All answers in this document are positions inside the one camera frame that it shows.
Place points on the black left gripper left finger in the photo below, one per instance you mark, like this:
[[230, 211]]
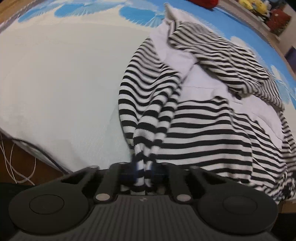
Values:
[[102, 185]]

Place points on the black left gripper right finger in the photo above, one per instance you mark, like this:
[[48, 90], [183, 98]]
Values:
[[177, 183]]

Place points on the black white striped hoodie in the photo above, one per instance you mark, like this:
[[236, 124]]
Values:
[[191, 97]]

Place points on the blue white patterned bedsheet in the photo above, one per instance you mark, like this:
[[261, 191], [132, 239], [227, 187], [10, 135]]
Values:
[[61, 66]]

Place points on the red fuzzy blanket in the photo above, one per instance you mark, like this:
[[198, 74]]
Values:
[[207, 4]]

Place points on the red patterned cushion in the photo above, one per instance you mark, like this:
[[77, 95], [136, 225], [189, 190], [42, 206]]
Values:
[[278, 21]]

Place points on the yellow plush toy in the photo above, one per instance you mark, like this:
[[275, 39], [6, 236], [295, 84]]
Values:
[[254, 6]]

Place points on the purple box by wall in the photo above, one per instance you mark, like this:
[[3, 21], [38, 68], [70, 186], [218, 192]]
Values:
[[291, 55]]

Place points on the wooden bed frame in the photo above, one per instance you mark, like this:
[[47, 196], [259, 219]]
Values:
[[258, 26]]

